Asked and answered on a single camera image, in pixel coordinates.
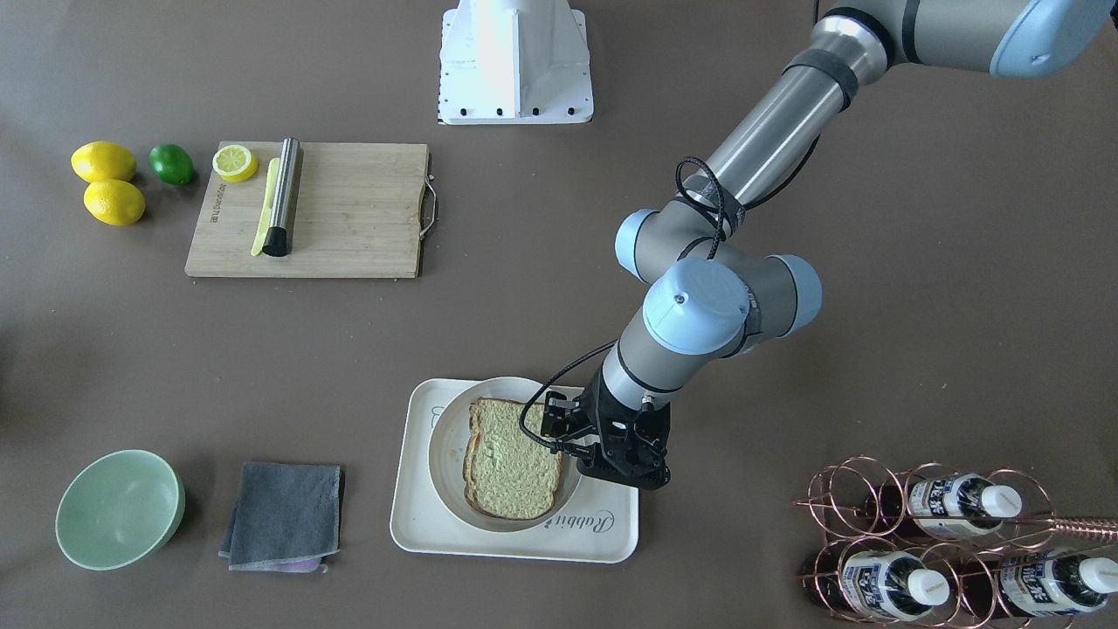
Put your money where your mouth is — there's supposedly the yellow lemon upper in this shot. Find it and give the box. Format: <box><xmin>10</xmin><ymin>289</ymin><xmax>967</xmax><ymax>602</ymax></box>
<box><xmin>72</xmin><ymin>141</ymin><xmax>138</xmax><ymax>183</ymax></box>

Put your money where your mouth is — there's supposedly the yellow lemon lower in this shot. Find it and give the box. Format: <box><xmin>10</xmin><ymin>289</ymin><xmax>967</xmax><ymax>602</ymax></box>
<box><xmin>83</xmin><ymin>179</ymin><xmax>145</xmax><ymax>226</ymax></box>

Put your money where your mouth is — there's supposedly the wooden cutting board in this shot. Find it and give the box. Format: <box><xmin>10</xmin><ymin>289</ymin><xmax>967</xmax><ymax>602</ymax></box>
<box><xmin>184</xmin><ymin>141</ymin><xmax>430</xmax><ymax>279</ymax></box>

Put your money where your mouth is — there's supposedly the copper wire bottle rack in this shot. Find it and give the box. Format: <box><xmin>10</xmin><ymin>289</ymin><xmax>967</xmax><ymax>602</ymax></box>
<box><xmin>798</xmin><ymin>455</ymin><xmax>1115</xmax><ymax>628</ymax></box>

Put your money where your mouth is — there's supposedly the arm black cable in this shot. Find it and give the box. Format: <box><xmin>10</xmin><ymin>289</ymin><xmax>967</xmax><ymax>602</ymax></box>
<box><xmin>519</xmin><ymin>156</ymin><xmax>748</xmax><ymax>452</ymax></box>

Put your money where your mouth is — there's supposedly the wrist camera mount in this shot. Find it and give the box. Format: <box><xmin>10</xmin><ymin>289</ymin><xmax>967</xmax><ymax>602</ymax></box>
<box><xmin>540</xmin><ymin>391</ymin><xmax>597</xmax><ymax>460</ymax></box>

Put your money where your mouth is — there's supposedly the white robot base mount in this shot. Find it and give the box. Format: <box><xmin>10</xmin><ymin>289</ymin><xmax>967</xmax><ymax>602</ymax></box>
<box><xmin>437</xmin><ymin>1</ymin><xmax>595</xmax><ymax>125</ymax></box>

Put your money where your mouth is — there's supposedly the yellow lemon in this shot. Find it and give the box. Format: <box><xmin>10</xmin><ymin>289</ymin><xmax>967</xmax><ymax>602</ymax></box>
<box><xmin>83</xmin><ymin>179</ymin><xmax>145</xmax><ymax>226</ymax></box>
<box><xmin>72</xmin><ymin>141</ymin><xmax>138</xmax><ymax>183</ymax></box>

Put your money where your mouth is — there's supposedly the green bowl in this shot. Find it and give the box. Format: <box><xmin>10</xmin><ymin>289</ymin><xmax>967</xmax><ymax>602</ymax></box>
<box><xmin>55</xmin><ymin>449</ymin><xmax>184</xmax><ymax>570</ymax></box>

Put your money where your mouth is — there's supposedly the bread slice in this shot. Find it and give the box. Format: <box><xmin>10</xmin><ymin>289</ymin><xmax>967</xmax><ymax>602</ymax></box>
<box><xmin>463</xmin><ymin>397</ymin><xmax>563</xmax><ymax>521</ymax></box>

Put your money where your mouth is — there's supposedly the grey folded cloth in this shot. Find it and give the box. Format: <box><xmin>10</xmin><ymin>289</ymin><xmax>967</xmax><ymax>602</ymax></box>
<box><xmin>218</xmin><ymin>461</ymin><xmax>344</xmax><ymax>574</ymax></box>

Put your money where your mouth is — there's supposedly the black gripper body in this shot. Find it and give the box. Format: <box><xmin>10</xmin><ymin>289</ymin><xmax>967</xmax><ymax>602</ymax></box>
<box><xmin>576</xmin><ymin>374</ymin><xmax>671</xmax><ymax>490</ymax></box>

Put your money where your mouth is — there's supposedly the half lemon slice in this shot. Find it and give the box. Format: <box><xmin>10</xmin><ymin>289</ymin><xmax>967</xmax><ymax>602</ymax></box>
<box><xmin>211</xmin><ymin>144</ymin><xmax>259</xmax><ymax>183</ymax></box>

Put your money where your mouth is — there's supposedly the tea bottle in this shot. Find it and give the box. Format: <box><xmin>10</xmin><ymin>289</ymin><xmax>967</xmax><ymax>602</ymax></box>
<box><xmin>855</xmin><ymin>473</ymin><xmax>1024</xmax><ymax>542</ymax></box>
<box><xmin>958</xmin><ymin>550</ymin><xmax>1117</xmax><ymax>619</ymax></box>
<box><xmin>800</xmin><ymin>550</ymin><xmax>953</xmax><ymax>621</ymax></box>

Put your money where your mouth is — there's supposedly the tea bottle upper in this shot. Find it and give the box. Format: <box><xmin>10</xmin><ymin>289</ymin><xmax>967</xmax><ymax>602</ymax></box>
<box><xmin>855</xmin><ymin>473</ymin><xmax>1024</xmax><ymax>542</ymax></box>

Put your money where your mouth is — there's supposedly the green lime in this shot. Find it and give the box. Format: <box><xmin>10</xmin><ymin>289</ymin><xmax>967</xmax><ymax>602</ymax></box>
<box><xmin>148</xmin><ymin>143</ymin><xmax>195</xmax><ymax>185</ymax></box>

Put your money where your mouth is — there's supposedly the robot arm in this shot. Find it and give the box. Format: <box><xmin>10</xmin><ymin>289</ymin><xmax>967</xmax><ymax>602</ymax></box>
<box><xmin>542</xmin><ymin>1</ymin><xmax>1115</xmax><ymax>490</ymax></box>

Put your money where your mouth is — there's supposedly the cream rabbit tray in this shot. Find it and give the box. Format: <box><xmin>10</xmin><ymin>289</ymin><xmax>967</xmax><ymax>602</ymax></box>
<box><xmin>389</xmin><ymin>378</ymin><xmax>639</xmax><ymax>563</ymax></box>

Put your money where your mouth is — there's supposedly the steel handled knife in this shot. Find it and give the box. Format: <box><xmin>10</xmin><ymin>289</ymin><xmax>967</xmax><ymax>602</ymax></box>
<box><xmin>249</xmin><ymin>136</ymin><xmax>302</xmax><ymax>256</ymax></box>

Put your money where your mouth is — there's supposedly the white round plate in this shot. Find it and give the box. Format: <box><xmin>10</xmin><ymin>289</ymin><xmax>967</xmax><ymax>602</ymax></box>
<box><xmin>428</xmin><ymin>377</ymin><xmax>582</xmax><ymax>533</ymax></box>

